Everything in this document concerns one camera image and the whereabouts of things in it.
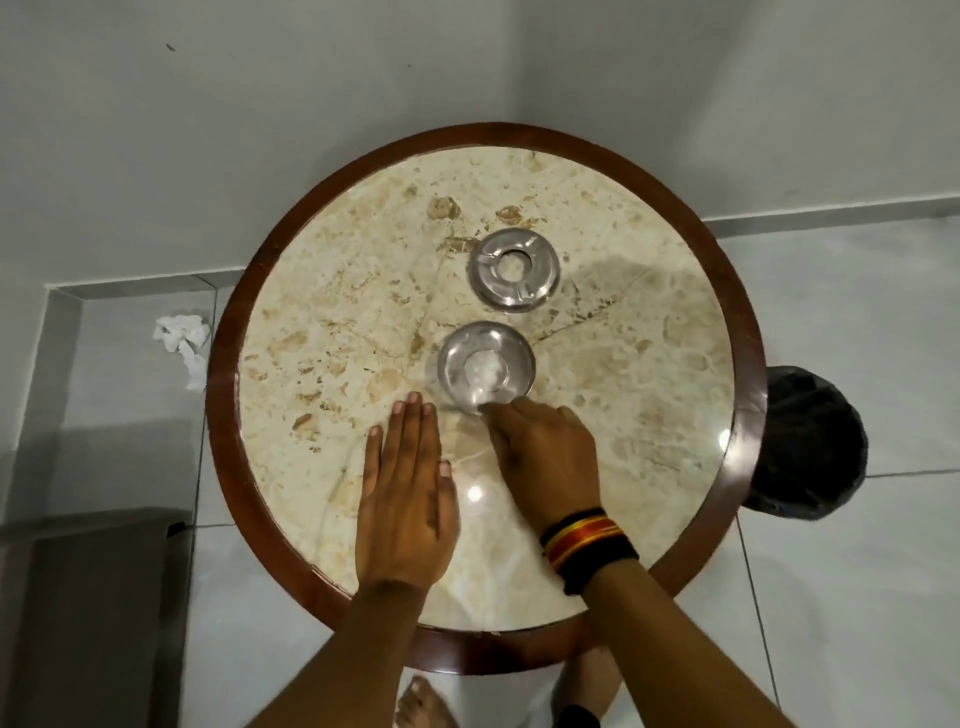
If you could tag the person's left little finger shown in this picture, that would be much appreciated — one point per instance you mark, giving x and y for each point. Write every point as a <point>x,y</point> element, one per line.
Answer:
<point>373,461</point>

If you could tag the round marble table wooden rim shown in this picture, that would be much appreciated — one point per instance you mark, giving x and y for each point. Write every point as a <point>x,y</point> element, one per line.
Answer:
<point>637,315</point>

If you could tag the person's left forearm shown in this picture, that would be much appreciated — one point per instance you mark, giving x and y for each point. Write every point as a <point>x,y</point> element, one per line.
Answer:
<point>352,660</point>

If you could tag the black trash bin with bag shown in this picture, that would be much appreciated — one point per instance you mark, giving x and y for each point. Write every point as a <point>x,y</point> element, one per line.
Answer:
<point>806,442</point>

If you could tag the person's right leg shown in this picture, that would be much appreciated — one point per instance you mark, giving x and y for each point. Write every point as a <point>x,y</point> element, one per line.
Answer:
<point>592,682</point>

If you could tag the steel ashtray bowl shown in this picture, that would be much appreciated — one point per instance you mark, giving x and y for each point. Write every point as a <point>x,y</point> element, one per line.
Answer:
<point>457,364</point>

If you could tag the crumpled white tissue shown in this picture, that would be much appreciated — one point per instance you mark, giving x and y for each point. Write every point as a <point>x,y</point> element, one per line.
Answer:
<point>184,341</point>

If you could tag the person's left thumb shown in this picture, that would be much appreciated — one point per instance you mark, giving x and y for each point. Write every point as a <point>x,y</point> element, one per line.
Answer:
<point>447,487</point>

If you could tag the red yellow thread wristband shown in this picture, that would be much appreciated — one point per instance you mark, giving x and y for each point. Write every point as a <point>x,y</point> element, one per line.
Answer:
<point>581,536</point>

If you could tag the person's left foot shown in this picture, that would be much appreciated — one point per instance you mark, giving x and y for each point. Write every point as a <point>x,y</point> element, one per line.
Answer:
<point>424,705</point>

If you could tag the person's left hand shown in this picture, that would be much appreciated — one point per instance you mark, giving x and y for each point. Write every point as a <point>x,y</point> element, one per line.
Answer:
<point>405,517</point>

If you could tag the person's right fingers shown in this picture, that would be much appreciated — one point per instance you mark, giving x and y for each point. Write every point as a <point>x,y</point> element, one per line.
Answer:
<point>525,420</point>

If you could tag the person's left middle finger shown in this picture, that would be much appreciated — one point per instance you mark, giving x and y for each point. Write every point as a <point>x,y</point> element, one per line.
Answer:
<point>414,439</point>

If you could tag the person's right hand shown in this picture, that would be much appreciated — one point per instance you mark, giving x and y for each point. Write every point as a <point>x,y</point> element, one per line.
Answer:
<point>547,472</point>

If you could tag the black thread wristband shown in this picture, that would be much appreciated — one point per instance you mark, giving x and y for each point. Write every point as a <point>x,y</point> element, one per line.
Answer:
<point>600,568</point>

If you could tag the person's right forearm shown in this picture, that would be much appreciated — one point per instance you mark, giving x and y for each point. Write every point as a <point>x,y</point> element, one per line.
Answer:
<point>675,652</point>

